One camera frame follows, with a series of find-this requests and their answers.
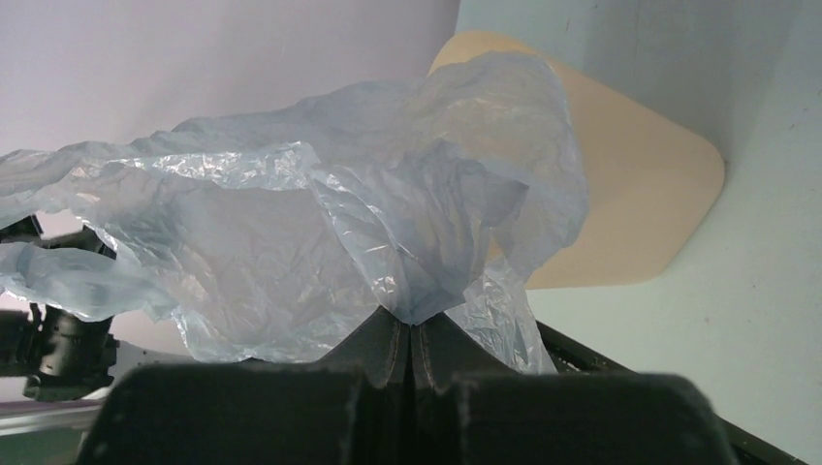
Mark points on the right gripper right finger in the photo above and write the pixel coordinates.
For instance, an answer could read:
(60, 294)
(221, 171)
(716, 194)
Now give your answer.
(474, 409)

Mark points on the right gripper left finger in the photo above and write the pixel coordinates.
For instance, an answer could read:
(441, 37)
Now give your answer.
(344, 408)

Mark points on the blue plastic trash bag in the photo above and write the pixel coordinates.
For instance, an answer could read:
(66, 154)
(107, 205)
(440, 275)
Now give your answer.
(273, 235)

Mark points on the beige trash bin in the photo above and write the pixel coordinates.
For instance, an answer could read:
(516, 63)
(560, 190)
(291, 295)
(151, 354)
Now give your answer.
(651, 183)

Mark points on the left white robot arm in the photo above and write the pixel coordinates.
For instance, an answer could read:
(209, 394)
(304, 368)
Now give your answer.
(61, 357)

